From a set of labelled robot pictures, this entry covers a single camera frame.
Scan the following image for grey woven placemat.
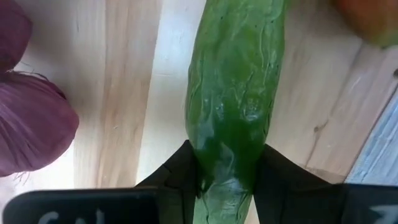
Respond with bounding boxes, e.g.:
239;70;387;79
344;90;398;187

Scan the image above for purple onion braid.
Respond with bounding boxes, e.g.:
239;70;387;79
0;0;80;178

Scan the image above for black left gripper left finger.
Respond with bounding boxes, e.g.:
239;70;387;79
2;139;205;224

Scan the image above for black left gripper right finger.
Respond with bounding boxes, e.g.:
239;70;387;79
252;144;398;224

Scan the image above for green cucumber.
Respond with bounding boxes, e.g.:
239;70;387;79
185;0;287;224

